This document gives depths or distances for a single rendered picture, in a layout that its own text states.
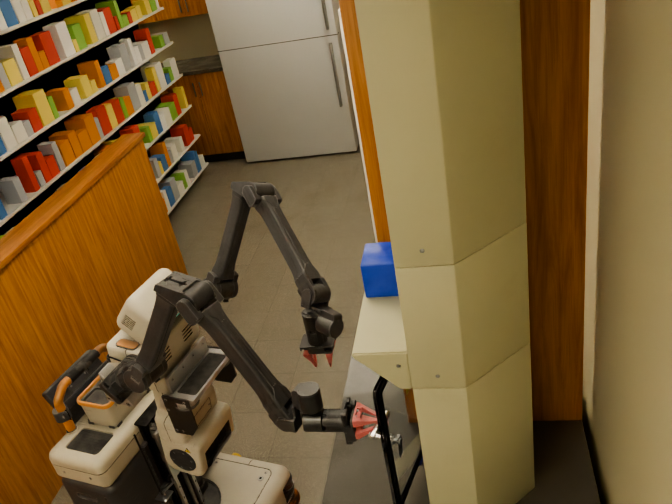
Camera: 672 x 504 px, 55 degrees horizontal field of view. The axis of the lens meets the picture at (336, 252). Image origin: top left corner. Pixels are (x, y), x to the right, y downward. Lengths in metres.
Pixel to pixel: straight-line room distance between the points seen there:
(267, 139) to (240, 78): 0.64
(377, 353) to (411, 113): 0.51
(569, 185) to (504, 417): 0.54
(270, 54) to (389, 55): 5.26
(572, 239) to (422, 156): 0.62
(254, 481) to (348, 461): 0.99
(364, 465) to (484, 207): 0.94
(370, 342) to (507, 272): 0.31
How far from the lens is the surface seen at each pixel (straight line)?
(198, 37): 7.21
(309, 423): 1.66
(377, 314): 1.45
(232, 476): 2.92
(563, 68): 1.47
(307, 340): 1.96
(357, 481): 1.88
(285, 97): 6.38
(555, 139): 1.52
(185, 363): 2.20
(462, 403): 1.42
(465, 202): 1.18
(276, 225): 1.95
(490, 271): 1.30
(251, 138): 6.62
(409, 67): 1.06
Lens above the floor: 2.35
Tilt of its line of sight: 30 degrees down
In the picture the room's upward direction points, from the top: 11 degrees counter-clockwise
